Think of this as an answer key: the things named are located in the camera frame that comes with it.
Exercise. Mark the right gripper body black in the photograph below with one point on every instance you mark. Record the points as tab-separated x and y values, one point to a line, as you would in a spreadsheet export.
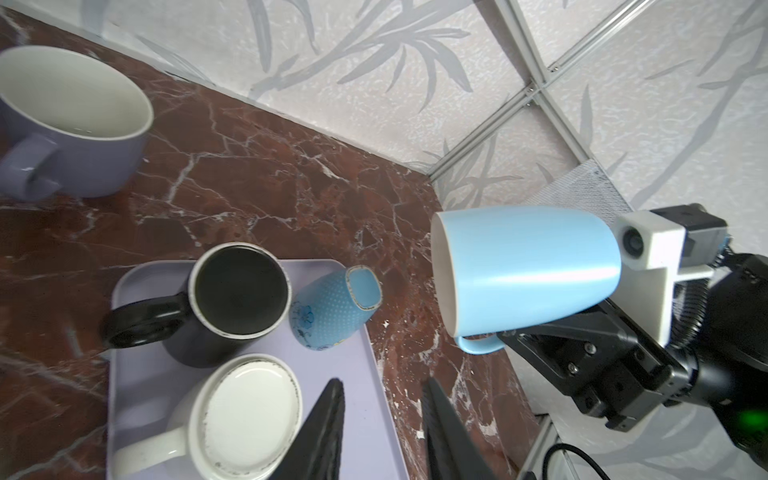
606	364

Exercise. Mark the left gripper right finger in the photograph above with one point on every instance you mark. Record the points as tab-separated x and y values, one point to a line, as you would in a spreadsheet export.
451	453

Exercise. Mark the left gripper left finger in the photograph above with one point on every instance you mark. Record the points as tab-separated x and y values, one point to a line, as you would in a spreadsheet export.
315	453

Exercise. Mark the light blue mug front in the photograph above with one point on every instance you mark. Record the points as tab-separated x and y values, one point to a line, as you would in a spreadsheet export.
503	268

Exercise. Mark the lilac purple mug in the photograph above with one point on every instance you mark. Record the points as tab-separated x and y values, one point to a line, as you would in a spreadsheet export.
76	125

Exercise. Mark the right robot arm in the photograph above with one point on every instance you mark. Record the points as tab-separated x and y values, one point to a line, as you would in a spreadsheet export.
717	357

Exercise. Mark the cream white mug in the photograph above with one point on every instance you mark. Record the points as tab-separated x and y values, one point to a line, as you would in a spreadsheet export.
238	423

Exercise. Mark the black mug white rim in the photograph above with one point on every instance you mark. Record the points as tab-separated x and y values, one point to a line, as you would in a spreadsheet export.
236	293

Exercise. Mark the lilac rectangular tray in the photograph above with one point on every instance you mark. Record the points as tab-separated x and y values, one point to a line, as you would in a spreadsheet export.
146	383

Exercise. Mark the white wire mesh basket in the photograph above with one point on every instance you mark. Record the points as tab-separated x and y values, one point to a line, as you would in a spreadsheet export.
587	188

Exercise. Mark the aluminium frame crossbar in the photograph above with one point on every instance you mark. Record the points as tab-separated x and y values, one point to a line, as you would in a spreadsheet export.
542	78

